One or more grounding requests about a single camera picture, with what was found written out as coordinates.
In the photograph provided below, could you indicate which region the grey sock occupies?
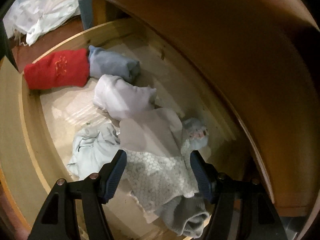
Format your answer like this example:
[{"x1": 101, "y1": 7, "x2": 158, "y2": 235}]
[{"x1": 155, "y1": 193, "x2": 209, "y2": 238}]

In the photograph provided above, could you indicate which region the light blue knit sock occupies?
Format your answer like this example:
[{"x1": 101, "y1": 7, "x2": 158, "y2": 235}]
[{"x1": 181, "y1": 118, "x2": 209, "y2": 157}]

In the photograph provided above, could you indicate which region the white patterned underwear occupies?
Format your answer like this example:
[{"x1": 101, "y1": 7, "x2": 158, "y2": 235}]
[{"x1": 119, "y1": 108, "x2": 199, "y2": 212}]

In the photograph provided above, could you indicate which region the pale green underwear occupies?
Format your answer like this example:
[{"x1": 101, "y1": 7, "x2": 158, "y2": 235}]
[{"x1": 67, "y1": 122, "x2": 120, "y2": 180}]

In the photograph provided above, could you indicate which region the lavender underwear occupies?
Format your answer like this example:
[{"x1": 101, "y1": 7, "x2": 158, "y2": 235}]
[{"x1": 93, "y1": 74, "x2": 157, "y2": 120}]

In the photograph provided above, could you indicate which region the red underwear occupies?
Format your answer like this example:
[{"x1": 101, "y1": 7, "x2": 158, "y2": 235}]
[{"x1": 24, "y1": 49, "x2": 89, "y2": 90}]

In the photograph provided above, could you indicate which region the blue-grey underwear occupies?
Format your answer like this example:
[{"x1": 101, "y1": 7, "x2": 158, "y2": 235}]
[{"x1": 88, "y1": 45, "x2": 140, "y2": 83}]

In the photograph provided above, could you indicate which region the wooden drawer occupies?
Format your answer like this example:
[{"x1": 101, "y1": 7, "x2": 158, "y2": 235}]
[{"x1": 1, "y1": 19, "x2": 243, "y2": 230}]

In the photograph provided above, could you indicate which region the wooden nightstand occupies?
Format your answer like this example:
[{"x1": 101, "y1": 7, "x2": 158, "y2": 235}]
[{"x1": 107, "y1": 0, "x2": 319, "y2": 216}]

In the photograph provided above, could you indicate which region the white plastic bag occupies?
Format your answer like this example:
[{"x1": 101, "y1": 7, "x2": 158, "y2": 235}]
[{"x1": 3, "y1": 0, "x2": 80, "y2": 46}]

